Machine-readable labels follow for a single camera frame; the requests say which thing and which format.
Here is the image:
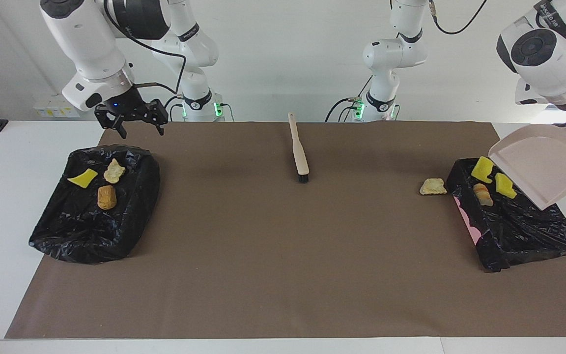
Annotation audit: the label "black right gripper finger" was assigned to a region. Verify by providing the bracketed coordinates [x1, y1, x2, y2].
[108, 116, 128, 140]
[151, 99, 169, 136]

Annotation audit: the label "orange beige sponge chunk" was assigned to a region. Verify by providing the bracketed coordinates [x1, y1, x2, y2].
[104, 158, 127, 184]

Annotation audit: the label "green yellow sponge wedge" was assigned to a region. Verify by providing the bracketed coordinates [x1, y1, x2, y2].
[67, 168, 99, 189]

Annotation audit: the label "beige plastic dustpan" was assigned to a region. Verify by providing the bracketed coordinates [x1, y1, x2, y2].
[488, 114, 566, 211]

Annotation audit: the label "brown yellow sponge chunk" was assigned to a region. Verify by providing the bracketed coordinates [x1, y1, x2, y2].
[97, 185, 117, 211]

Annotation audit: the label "plain yellow sponge chunk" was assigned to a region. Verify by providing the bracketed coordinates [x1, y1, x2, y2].
[471, 156, 494, 184]

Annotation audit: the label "curved yellow green sponge piece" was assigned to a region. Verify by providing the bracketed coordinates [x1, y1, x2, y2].
[495, 173, 518, 200]

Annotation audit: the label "rounded pale beige sponge chunk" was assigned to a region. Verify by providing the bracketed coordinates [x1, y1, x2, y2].
[473, 183, 494, 207]

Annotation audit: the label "elongated pale beige sponge chunk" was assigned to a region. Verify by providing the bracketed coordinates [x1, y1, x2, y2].
[420, 178, 448, 196]

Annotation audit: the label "beige brush with black bristles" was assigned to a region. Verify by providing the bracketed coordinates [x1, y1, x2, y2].
[288, 113, 310, 184]

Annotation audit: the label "black trash bag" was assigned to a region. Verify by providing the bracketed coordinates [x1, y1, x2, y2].
[446, 156, 566, 272]
[28, 145, 161, 265]

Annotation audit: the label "pink plastic bin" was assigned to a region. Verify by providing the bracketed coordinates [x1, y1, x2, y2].
[453, 196, 481, 246]

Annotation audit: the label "brown paper table mat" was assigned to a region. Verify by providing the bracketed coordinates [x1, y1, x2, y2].
[4, 121, 566, 339]

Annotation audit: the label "black right base cable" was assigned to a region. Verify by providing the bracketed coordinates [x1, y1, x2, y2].
[159, 95, 186, 122]

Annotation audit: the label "black base cable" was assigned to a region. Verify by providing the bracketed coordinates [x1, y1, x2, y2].
[325, 97, 362, 122]
[159, 95, 186, 122]

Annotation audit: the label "white wall outlet boxes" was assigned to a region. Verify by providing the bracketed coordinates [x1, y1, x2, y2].
[32, 93, 81, 118]

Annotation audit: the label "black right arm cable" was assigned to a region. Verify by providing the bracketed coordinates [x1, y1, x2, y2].
[102, 0, 187, 95]

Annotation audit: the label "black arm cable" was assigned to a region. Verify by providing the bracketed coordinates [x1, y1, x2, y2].
[102, 0, 187, 95]
[428, 0, 488, 35]

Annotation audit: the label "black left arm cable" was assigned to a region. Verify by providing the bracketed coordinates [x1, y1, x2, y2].
[428, 0, 488, 35]

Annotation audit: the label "black left base cable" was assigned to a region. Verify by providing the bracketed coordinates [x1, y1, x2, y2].
[325, 97, 362, 122]

